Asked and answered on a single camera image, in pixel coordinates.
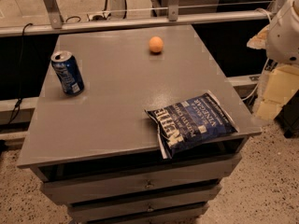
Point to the blue Kettle chips bag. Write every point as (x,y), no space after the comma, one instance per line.
(190,123)

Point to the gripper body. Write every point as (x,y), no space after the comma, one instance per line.
(284,36)

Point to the grey drawer cabinet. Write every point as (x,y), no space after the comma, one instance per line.
(98,152)

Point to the blue pepsi can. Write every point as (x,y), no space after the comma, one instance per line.
(66,68)

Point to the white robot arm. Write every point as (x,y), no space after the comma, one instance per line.
(287,18)

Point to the white power strip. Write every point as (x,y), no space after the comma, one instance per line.
(98,17)

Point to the orange fruit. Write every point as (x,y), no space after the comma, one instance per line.
(156,44)

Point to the metal guard rail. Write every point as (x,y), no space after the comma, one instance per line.
(44,17)

